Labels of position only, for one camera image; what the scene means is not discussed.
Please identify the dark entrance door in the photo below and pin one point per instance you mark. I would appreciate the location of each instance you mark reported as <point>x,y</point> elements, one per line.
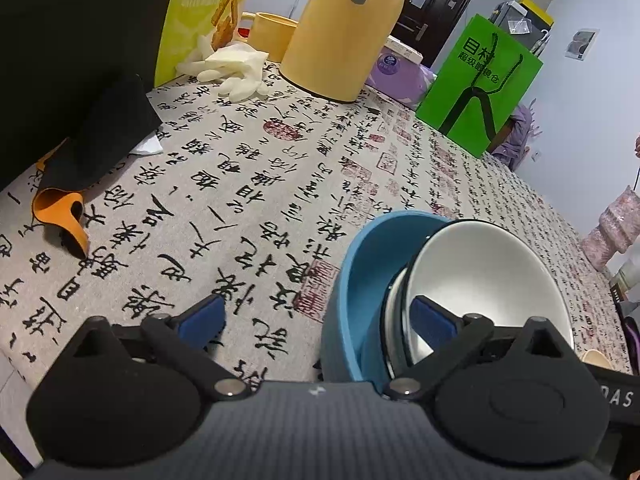
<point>450,20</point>

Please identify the yellow-green paper bag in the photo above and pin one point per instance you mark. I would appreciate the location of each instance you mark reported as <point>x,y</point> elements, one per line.
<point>200,5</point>

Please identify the wooden chair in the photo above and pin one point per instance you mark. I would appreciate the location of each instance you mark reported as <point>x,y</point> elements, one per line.
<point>500,140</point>

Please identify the white flat box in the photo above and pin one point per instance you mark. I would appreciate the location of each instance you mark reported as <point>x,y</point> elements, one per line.
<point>405,50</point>

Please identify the green paper bag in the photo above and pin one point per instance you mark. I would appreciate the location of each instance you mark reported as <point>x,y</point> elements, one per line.
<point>440,90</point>

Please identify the pink ceramic vase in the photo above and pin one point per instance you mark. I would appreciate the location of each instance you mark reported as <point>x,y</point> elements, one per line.
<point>617,225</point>

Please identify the cream round plate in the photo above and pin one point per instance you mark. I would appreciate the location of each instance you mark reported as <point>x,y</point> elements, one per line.
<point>597,360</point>

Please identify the black orange felt pouch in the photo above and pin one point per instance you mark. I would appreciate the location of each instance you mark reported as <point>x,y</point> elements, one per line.
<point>115,125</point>

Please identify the red mug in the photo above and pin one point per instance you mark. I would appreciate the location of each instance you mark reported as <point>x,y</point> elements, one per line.
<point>245,30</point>

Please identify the purple padded jacket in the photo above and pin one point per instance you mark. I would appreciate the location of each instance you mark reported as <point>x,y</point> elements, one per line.
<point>517,130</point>

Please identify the yellow thermos jug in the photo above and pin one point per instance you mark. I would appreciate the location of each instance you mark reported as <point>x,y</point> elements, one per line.
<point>340,35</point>

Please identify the yellow mug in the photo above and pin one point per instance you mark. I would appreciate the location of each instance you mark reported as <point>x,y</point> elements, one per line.
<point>270,40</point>

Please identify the black paper bag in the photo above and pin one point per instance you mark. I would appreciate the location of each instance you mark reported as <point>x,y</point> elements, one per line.
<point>75,35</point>

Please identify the red black box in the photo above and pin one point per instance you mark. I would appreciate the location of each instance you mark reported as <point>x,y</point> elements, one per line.
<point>616,294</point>

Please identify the clear glass cup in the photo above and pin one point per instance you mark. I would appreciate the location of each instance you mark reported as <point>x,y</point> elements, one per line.
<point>629,276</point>

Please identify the purple tissue pack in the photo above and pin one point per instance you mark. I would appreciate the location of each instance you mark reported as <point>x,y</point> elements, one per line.
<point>395,82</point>

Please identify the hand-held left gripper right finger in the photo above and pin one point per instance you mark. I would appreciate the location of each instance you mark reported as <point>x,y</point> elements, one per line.
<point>435,325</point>

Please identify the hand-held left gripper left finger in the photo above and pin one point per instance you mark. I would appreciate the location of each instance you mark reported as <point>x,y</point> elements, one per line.
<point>200,322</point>

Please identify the white rubber glove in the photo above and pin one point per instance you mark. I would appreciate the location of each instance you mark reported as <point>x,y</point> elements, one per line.
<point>195,67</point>
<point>245,70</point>

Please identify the yellow box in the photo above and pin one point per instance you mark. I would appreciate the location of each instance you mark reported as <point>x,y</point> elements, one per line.
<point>540,12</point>

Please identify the white paper scrap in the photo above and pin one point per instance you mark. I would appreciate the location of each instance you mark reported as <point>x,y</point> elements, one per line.
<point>147,146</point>

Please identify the folded pale umbrella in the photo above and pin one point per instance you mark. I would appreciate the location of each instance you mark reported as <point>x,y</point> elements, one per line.
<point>540,42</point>

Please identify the grey refrigerator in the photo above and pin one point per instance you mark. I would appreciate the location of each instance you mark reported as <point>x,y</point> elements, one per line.
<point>502,12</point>

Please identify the blue bowl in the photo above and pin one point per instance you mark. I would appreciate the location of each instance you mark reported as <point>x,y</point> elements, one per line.
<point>350,300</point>

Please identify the clear plastic pouch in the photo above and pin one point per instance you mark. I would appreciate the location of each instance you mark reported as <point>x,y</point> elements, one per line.
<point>517,25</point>

